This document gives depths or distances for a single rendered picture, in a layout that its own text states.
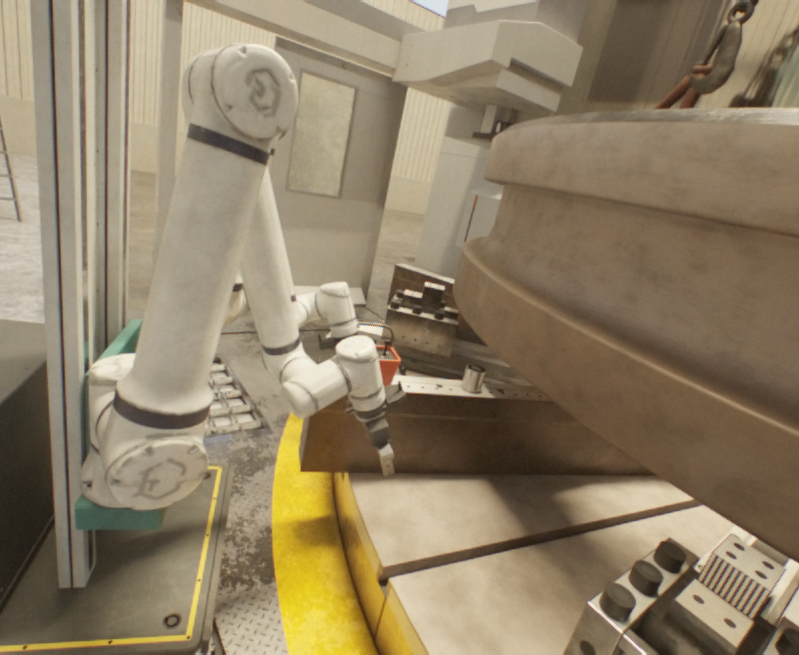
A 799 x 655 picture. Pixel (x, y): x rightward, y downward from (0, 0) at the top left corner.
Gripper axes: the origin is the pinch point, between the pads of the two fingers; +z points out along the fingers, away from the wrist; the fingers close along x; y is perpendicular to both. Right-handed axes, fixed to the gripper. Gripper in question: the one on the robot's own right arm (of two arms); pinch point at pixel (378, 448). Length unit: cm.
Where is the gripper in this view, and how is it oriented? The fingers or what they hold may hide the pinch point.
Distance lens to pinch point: 122.6
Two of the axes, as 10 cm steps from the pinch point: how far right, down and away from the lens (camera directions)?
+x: 3.4, 4.9, -8.0
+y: -9.3, 3.0, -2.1
